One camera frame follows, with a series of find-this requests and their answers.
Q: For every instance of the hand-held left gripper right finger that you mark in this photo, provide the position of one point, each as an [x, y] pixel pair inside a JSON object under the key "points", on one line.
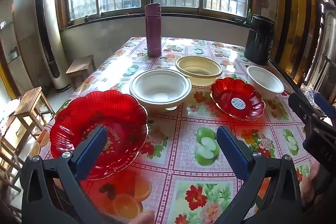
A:
{"points": [[233, 153]]}

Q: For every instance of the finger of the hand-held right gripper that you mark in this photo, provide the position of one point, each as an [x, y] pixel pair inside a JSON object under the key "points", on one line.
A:
{"points": [[302, 108], [325, 106]]}

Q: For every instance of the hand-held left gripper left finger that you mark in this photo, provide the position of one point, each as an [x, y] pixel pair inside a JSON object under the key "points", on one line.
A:
{"points": [[92, 150]]}

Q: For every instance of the person's left hand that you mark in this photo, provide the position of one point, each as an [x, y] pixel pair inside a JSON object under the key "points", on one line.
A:
{"points": [[143, 217]]}

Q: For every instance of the clear plastic bag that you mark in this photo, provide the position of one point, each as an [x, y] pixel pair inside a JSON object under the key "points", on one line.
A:
{"points": [[308, 94]]}

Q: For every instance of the large red plastic plate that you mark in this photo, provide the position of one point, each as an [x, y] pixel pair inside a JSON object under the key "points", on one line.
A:
{"points": [[86, 113]]}

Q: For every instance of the white plastic bowl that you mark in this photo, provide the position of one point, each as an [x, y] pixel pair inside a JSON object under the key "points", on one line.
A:
{"points": [[265, 82]]}

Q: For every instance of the fruit and flower tablecloth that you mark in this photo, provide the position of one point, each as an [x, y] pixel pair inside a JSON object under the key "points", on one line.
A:
{"points": [[183, 134]]}

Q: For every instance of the small red plate with sticker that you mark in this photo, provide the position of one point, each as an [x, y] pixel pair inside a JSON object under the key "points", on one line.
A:
{"points": [[225, 90]]}

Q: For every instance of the black cylindrical container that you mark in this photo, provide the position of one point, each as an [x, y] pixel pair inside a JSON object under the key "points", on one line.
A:
{"points": [[258, 40]]}

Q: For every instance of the small wooden stool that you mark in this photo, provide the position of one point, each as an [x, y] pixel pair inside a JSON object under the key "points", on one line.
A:
{"points": [[78, 64]]}

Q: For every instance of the white footed bowl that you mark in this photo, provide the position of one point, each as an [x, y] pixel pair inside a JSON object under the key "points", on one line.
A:
{"points": [[160, 87]]}

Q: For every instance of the green bottle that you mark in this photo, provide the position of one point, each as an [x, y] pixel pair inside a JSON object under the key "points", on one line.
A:
{"points": [[249, 16]]}

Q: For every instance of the standing air conditioner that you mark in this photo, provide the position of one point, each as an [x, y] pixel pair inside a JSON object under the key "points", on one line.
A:
{"points": [[50, 29]]}

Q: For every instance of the purple thermos bottle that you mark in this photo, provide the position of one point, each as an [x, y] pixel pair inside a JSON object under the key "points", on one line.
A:
{"points": [[153, 29]]}

